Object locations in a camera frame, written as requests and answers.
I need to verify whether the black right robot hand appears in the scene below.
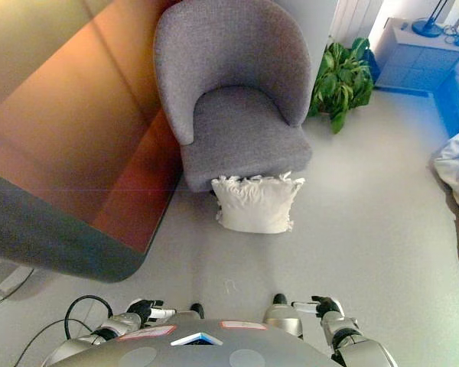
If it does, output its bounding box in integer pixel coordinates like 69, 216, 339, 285
291, 295, 345, 319

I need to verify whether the green potted plant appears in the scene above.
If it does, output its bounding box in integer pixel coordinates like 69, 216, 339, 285
308, 37, 376, 135

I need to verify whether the grey fabric armchair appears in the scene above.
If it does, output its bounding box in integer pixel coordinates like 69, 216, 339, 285
152, 0, 314, 193

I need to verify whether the grey robot torso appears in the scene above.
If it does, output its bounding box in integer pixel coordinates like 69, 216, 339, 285
48, 317, 345, 367

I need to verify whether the brown wooden table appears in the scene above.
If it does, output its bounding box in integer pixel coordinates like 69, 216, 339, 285
0, 0, 184, 284

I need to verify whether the white fringed pillow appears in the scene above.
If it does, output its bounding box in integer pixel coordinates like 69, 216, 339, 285
210, 171, 306, 234

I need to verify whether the black tangled cable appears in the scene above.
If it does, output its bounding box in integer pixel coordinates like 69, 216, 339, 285
441, 24, 459, 48

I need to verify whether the silver left robot leg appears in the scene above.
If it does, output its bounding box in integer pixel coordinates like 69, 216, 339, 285
174, 303, 206, 320

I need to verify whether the silver right robot leg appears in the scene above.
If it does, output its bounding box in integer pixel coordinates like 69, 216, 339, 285
262, 293, 304, 340

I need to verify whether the white crumpled bedding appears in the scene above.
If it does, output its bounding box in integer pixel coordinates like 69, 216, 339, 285
428, 122, 459, 210

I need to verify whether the white drawer cabinet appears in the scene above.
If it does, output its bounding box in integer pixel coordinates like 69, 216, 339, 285
373, 17, 459, 93

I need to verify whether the silver robot leg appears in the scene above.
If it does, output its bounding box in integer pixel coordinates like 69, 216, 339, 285
262, 293, 304, 340
174, 303, 206, 320

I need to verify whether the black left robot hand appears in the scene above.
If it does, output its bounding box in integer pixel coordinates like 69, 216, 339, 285
126, 298, 177, 328

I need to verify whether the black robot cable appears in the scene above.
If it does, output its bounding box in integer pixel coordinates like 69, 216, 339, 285
14, 294, 114, 366

